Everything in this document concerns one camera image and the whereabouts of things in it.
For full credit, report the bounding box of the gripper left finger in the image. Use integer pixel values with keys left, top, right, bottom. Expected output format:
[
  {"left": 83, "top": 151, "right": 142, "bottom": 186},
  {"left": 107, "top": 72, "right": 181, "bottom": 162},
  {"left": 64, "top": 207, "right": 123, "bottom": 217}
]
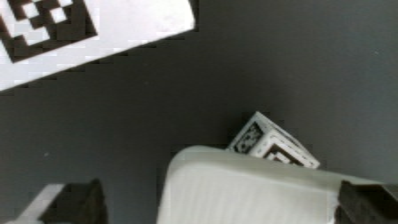
[{"left": 5, "top": 179, "right": 108, "bottom": 224}]

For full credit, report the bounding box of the white chair back part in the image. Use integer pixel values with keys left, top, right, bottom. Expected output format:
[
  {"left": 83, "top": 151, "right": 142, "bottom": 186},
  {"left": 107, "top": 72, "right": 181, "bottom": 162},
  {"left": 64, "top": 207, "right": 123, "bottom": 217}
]
[{"left": 156, "top": 146, "right": 373, "bottom": 224}]

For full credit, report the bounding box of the white tagged nut cube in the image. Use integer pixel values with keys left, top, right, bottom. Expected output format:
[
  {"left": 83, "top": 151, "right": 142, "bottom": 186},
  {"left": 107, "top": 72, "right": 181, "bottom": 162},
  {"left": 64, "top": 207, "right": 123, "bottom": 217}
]
[{"left": 226, "top": 112, "right": 320, "bottom": 169}]

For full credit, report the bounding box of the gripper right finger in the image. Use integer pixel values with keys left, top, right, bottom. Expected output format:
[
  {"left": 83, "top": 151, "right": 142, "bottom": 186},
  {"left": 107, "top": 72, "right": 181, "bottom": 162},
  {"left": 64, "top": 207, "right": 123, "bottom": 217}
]
[{"left": 334, "top": 180, "right": 398, "bottom": 224}]

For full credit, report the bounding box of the white base tag sheet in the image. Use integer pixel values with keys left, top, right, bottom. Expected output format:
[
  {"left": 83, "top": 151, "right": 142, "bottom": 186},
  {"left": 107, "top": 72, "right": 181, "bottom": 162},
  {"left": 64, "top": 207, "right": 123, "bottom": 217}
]
[{"left": 0, "top": 0, "right": 195, "bottom": 91}]

